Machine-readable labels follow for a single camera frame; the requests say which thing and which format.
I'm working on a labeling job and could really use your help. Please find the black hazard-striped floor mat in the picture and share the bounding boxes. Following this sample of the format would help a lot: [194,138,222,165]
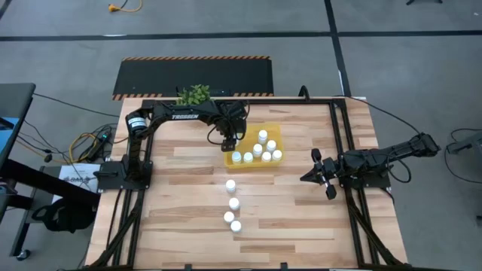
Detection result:
[111,56,275,102]

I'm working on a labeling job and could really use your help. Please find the black bag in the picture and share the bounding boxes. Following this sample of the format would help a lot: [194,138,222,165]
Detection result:
[32,197,97,233]

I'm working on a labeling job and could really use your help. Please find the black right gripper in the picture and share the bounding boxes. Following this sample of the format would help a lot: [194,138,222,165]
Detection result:
[300,148,342,201]

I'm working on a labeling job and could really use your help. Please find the black rolling desk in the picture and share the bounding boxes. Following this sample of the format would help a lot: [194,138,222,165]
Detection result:
[0,82,102,261]

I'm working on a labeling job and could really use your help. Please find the yellow translucent plastic basket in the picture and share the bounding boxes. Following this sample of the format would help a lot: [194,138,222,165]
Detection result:
[223,123,284,169]

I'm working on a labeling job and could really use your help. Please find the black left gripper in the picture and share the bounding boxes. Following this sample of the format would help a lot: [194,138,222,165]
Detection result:
[214,100,249,152]

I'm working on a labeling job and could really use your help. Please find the black power box green lights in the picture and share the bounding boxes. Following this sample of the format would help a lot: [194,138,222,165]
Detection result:
[96,129,114,146]

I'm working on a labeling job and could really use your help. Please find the green plant in white pot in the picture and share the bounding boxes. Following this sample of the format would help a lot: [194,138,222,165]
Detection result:
[175,84,212,106]

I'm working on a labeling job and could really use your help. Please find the white printed paper sheet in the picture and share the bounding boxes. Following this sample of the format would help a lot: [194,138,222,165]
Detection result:
[52,162,102,204]

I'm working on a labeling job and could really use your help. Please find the yellow extension cable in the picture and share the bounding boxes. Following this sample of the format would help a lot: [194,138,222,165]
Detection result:
[108,0,144,14]

